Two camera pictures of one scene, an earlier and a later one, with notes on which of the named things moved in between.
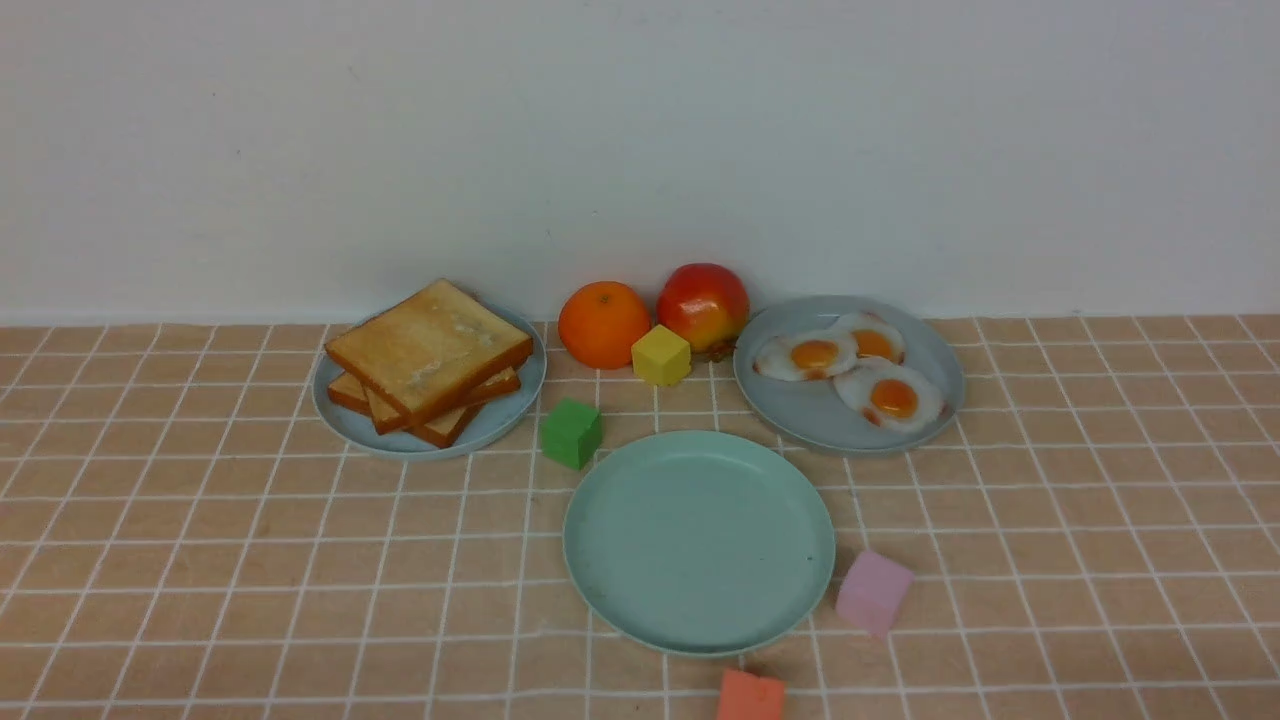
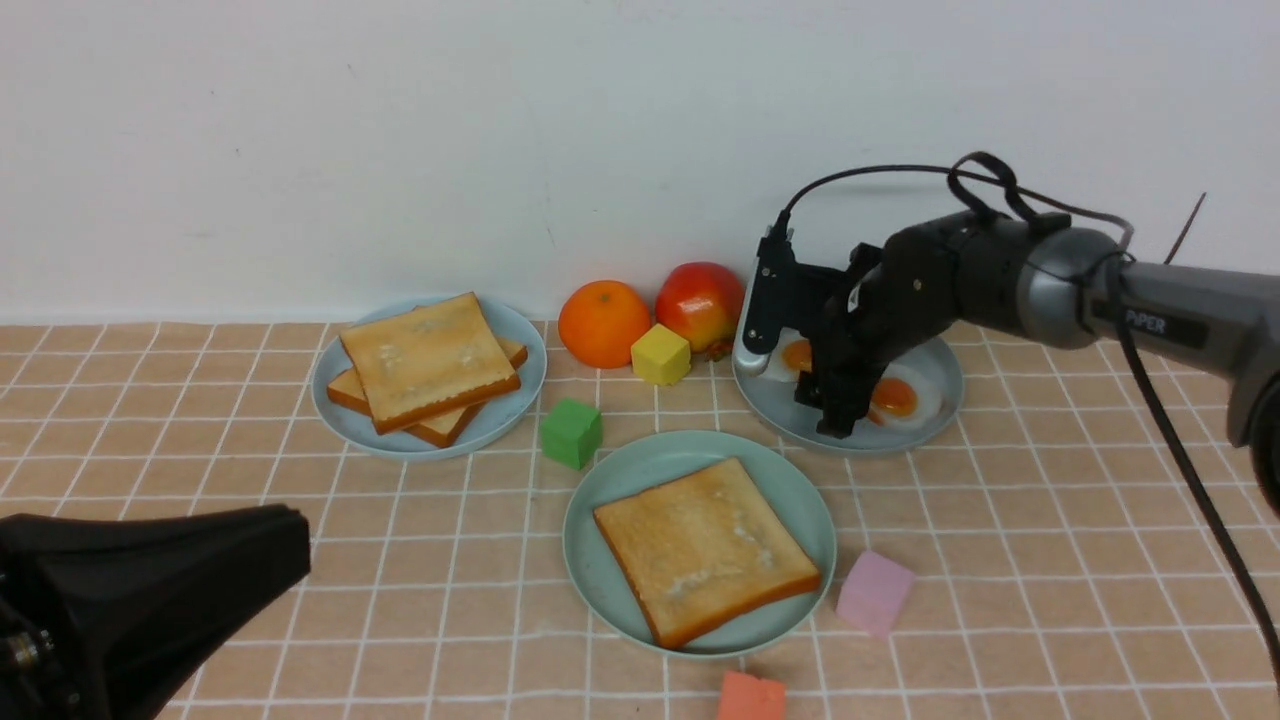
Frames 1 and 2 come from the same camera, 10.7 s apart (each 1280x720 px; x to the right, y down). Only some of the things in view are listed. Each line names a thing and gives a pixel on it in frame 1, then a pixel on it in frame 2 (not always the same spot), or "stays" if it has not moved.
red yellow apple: (706, 304) stays
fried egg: (806, 355) stays
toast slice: (443, 429) → (428, 363)
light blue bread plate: (494, 424) stays
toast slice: (430, 347) → (706, 553)
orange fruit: (599, 323) stays
